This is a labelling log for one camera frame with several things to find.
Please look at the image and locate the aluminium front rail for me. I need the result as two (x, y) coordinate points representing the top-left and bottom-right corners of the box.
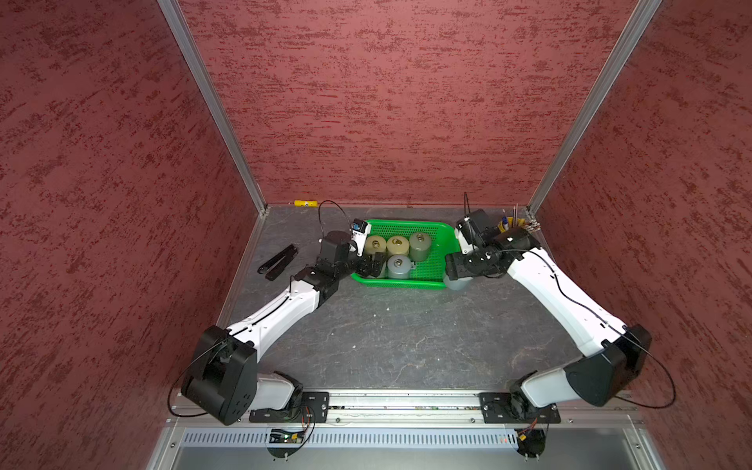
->
(147, 390), (665, 469)

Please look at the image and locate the aluminium frame post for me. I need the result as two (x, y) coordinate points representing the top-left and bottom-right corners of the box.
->
(527, 0), (662, 217)
(158, 0), (268, 217)

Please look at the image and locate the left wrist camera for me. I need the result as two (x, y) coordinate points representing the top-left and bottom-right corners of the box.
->
(351, 219), (372, 257)

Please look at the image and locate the left aluminium frame post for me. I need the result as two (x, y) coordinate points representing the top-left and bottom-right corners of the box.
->
(158, 0), (268, 217)

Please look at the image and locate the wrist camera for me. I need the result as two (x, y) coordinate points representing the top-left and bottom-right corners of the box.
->
(351, 219), (372, 257)
(456, 210), (501, 248)

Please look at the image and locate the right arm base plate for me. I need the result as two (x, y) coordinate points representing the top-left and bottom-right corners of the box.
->
(478, 392), (561, 425)

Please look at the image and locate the right aluminium frame post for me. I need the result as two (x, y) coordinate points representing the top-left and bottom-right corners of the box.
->
(527, 0), (662, 217)

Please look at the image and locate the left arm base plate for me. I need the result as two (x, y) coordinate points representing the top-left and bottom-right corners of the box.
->
(249, 391), (330, 426)

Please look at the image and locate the yellow marker at wall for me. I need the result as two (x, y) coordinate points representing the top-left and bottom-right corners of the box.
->
(294, 200), (319, 208)

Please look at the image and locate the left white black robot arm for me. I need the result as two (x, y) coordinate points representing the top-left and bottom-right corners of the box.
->
(178, 219), (373, 425)

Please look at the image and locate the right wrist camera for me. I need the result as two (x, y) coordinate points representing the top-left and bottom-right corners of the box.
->
(456, 210), (501, 248)

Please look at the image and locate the green tea canister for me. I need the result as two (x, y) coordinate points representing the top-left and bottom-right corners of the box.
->
(409, 232), (432, 262)

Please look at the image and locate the grey tea canister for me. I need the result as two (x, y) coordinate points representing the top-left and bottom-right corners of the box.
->
(386, 255), (416, 280)

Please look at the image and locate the yellow pen cup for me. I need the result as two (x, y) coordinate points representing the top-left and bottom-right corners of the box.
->
(499, 215), (528, 232)

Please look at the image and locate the grey-blue tea canister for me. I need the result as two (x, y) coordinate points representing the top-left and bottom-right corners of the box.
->
(444, 275), (473, 291)

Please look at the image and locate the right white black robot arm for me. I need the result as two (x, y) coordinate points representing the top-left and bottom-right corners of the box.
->
(446, 222), (652, 421)

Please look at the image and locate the green plastic basket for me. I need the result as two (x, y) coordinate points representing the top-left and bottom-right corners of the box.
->
(352, 219), (460, 290)

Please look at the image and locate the beige tea canister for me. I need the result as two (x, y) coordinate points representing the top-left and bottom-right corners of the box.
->
(387, 235), (410, 257)
(364, 235), (387, 256)

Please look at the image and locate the black tongs tool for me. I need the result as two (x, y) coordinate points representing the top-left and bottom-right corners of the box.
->
(257, 244), (299, 281)

